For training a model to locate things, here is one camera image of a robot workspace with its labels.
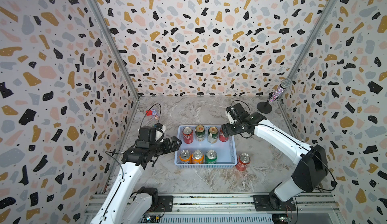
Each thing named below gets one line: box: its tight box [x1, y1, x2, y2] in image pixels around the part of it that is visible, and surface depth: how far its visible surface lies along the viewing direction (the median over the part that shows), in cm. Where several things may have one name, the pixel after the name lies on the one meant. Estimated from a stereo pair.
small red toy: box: [145, 108, 159, 120], surface depth 109 cm
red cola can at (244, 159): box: [235, 152, 251, 172], surface depth 81 cm
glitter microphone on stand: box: [256, 78, 292, 115], surface depth 114 cm
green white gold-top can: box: [207, 126, 219, 144], surface depth 92 cm
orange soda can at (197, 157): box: [191, 149, 205, 164], surface depth 81 cm
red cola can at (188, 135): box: [182, 126, 195, 145], surface depth 91 cm
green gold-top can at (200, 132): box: [195, 124, 206, 142], surface depth 92 cm
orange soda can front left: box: [178, 149, 192, 164], surface depth 81 cm
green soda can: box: [205, 149, 218, 164], surface depth 81 cm
